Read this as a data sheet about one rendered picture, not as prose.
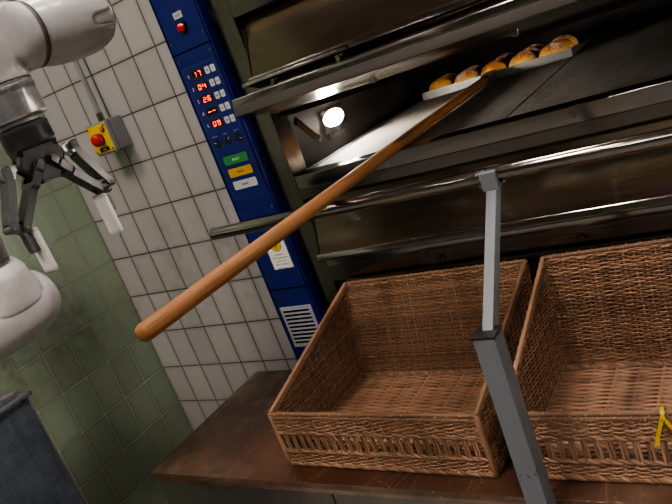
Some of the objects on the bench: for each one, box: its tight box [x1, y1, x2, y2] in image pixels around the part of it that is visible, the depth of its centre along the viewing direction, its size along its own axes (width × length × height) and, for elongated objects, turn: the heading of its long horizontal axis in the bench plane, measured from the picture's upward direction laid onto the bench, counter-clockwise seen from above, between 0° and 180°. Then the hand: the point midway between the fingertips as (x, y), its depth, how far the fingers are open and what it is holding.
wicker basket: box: [267, 259, 533, 478], centre depth 168 cm, size 49×56×28 cm
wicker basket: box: [513, 237, 672, 485], centre depth 135 cm, size 49×56×28 cm
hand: (83, 244), depth 109 cm, fingers open, 13 cm apart
